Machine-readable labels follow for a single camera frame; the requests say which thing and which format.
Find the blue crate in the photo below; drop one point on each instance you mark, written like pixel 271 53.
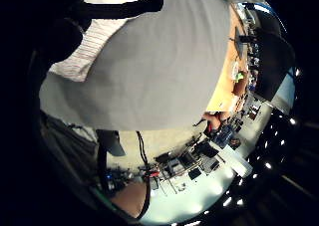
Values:
pixel 224 134

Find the black office chair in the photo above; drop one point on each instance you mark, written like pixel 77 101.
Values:
pixel 274 63

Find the white red striped cloth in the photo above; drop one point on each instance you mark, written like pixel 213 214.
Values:
pixel 89 46

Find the black monitor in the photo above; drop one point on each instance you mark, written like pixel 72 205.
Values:
pixel 238 42

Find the orange wooden desk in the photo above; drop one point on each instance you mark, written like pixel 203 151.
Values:
pixel 226 86

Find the green object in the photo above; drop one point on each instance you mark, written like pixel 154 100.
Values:
pixel 239 76

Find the the person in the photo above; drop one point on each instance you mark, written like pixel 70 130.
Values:
pixel 69 146

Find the black box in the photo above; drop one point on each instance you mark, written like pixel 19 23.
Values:
pixel 206 149

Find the grey equipment box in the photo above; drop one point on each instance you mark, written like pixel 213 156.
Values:
pixel 210 164

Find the small black case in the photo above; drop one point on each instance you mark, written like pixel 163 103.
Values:
pixel 194 173

